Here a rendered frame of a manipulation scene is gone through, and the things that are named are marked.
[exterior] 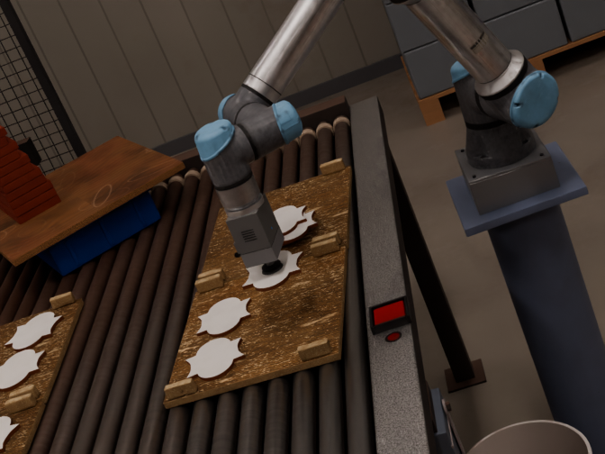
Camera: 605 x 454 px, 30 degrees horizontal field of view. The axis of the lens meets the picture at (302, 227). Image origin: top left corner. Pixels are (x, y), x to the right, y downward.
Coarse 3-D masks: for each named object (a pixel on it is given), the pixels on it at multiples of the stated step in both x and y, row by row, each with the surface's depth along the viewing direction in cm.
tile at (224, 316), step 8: (216, 304) 235; (224, 304) 234; (232, 304) 233; (240, 304) 231; (208, 312) 234; (216, 312) 233; (224, 312) 231; (232, 312) 230; (240, 312) 229; (200, 320) 234; (208, 320) 231; (216, 320) 229; (224, 320) 228; (232, 320) 227; (240, 320) 227; (200, 328) 229; (208, 328) 228; (216, 328) 226; (224, 328) 225; (232, 328) 224; (216, 336) 225
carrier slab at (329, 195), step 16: (320, 176) 277; (336, 176) 274; (272, 192) 280; (288, 192) 276; (304, 192) 272; (320, 192) 269; (336, 192) 265; (272, 208) 271; (320, 208) 260; (336, 208) 257; (224, 224) 273; (320, 224) 253; (336, 224) 250; (224, 240) 265; (304, 240) 249; (208, 256) 261; (224, 256) 257; (240, 256) 254; (304, 256) 242; (224, 272) 250; (240, 272) 247
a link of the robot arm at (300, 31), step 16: (304, 0) 215; (320, 0) 215; (336, 0) 216; (288, 16) 217; (304, 16) 215; (320, 16) 215; (288, 32) 215; (304, 32) 215; (320, 32) 217; (272, 48) 216; (288, 48) 215; (304, 48) 216; (256, 64) 217; (272, 64) 215; (288, 64) 215; (256, 80) 215; (272, 80) 215; (288, 80) 217; (240, 96) 215; (256, 96) 215; (272, 96) 216; (224, 112) 217
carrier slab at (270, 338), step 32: (224, 288) 243; (288, 288) 232; (320, 288) 226; (192, 320) 235; (256, 320) 225; (288, 320) 220; (320, 320) 215; (192, 352) 223; (256, 352) 214; (288, 352) 209; (224, 384) 208
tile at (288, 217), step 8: (280, 208) 260; (288, 208) 258; (296, 208) 257; (304, 208) 256; (280, 216) 256; (288, 216) 255; (296, 216) 253; (280, 224) 252; (288, 224) 251; (296, 224) 250; (288, 232) 248
